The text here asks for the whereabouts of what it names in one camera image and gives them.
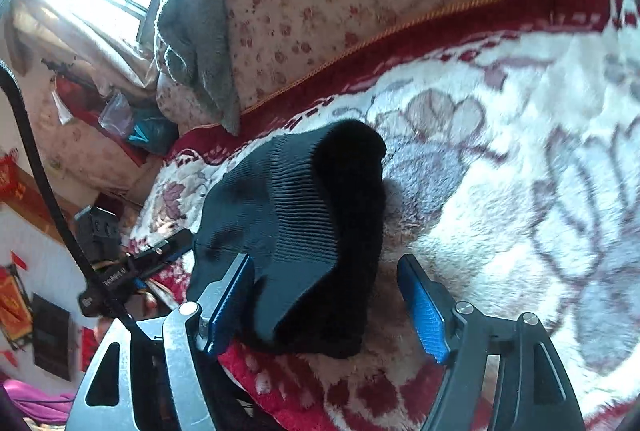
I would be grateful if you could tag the beige curtain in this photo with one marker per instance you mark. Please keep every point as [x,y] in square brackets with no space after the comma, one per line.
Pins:
[85,41]

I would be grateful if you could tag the grey fleece blanket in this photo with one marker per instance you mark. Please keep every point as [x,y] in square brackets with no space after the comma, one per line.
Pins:
[200,21]

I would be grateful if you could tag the white red floral blanket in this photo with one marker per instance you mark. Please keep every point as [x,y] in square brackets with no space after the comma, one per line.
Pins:
[500,161]

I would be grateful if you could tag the black pants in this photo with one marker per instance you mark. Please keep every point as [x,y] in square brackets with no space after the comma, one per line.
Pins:
[300,221]

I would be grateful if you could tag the teal plastic bag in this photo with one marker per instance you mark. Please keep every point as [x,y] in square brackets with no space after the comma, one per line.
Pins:
[150,133]

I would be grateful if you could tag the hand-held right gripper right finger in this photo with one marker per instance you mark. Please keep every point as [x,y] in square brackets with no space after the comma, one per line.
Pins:
[425,311]

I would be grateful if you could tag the red yellow wall banner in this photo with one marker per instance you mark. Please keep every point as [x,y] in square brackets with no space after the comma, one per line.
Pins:
[15,306]

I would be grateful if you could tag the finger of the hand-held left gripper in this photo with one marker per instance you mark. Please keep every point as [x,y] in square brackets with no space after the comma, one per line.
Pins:
[170,243]

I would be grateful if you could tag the dark wall panel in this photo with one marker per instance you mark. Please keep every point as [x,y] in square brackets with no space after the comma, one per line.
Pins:
[50,336]

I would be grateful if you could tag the red paper wall decoration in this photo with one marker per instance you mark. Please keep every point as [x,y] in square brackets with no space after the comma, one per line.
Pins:
[7,178]

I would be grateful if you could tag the purple cloth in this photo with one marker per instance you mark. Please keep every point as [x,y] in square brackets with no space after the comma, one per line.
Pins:
[35,398]

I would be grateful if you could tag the clear plastic bag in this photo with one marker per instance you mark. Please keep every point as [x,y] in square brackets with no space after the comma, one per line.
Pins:
[115,111]

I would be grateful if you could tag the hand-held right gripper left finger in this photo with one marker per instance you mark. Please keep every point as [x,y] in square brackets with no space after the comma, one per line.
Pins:
[227,306]

